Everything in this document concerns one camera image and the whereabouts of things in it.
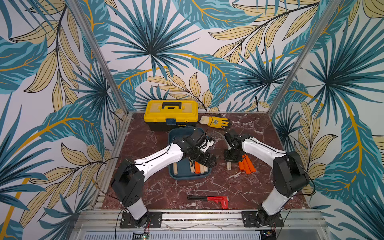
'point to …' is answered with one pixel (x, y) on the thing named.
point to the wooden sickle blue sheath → (206, 169)
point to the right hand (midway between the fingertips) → (227, 160)
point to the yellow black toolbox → (162, 115)
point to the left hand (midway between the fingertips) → (208, 163)
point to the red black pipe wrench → (223, 200)
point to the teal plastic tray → (183, 166)
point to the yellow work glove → (216, 122)
